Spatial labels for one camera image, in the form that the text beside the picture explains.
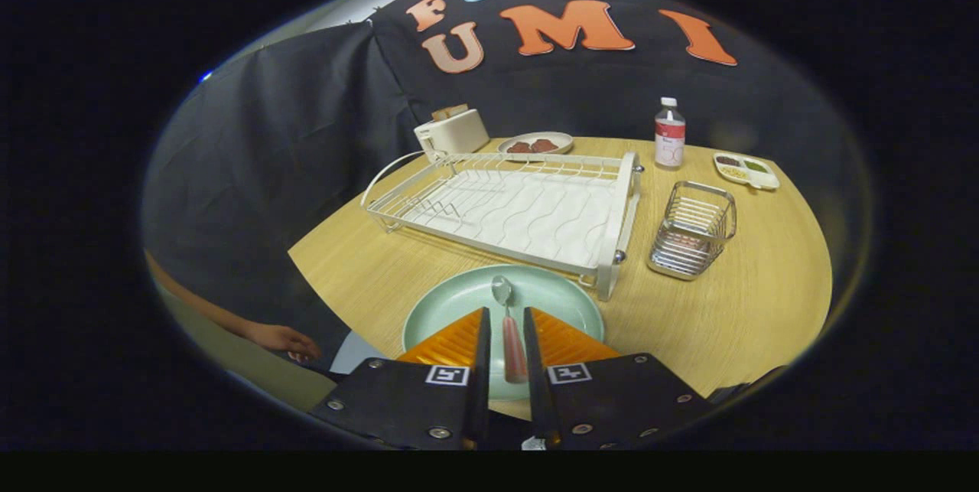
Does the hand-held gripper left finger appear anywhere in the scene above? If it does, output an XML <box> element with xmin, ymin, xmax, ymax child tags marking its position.
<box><xmin>308</xmin><ymin>306</ymin><xmax>493</xmax><ymax>451</ymax></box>

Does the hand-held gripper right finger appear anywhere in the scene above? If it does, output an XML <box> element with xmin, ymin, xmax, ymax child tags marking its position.
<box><xmin>522</xmin><ymin>306</ymin><xmax>717</xmax><ymax>451</ymax></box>

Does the spoon with red patterned handle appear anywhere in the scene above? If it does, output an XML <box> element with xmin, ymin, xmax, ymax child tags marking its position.
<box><xmin>491</xmin><ymin>275</ymin><xmax>529</xmax><ymax>385</ymax></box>

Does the pale green plate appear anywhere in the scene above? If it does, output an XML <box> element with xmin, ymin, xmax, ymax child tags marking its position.
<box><xmin>402</xmin><ymin>264</ymin><xmax>606</xmax><ymax>402</ymax></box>

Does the silver wire basket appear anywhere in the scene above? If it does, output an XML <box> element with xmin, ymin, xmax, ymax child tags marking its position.
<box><xmin>646</xmin><ymin>181</ymin><xmax>738</xmax><ymax>282</ymax></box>

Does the white wire dish rack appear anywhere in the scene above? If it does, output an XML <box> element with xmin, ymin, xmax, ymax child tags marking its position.
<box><xmin>359</xmin><ymin>150</ymin><xmax>645</xmax><ymax>302</ymax></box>

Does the cream plate with cookies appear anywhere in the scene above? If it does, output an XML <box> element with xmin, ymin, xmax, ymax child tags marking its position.
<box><xmin>497</xmin><ymin>131</ymin><xmax>574</xmax><ymax>162</ymax></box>

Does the white divided snack dish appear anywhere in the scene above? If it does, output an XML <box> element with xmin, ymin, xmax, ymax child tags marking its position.
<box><xmin>713</xmin><ymin>152</ymin><xmax>781</xmax><ymax>191</ymax></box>

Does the pale grey object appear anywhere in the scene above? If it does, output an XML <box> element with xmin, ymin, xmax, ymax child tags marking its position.
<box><xmin>329</xmin><ymin>330</ymin><xmax>383</xmax><ymax>378</ymax></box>

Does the black chair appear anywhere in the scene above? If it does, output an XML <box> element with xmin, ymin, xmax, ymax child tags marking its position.
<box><xmin>705</xmin><ymin>364</ymin><xmax>789</xmax><ymax>406</ymax></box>

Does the clear bottle with red label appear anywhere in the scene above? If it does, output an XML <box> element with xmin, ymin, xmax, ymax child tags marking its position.
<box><xmin>654</xmin><ymin>97</ymin><xmax>687</xmax><ymax>171</ymax></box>

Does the cream toaster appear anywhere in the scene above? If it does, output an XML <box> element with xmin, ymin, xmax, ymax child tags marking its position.
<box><xmin>414</xmin><ymin>109</ymin><xmax>491</xmax><ymax>164</ymax></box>

